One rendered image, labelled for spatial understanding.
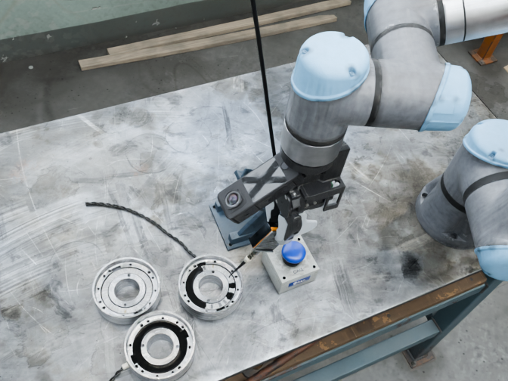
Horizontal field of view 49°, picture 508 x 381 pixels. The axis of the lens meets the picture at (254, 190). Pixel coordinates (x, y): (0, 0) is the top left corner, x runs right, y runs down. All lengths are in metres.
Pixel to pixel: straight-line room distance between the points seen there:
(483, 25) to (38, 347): 0.76
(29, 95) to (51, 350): 1.60
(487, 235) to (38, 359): 0.70
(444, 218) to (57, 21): 1.84
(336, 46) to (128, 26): 2.02
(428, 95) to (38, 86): 1.98
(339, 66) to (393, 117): 0.09
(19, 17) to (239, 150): 1.50
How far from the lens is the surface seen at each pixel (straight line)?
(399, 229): 1.07
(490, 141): 0.95
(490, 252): 0.89
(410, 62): 0.64
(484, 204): 0.92
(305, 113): 0.61
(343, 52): 0.59
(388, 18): 0.70
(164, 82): 2.39
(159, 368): 0.87
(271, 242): 0.86
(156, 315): 0.90
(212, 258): 0.94
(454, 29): 0.73
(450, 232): 1.08
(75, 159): 1.11
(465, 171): 0.97
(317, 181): 0.75
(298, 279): 0.93
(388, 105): 0.61
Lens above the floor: 1.66
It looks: 54 degrees down
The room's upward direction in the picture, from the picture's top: 9 degrees clockwise
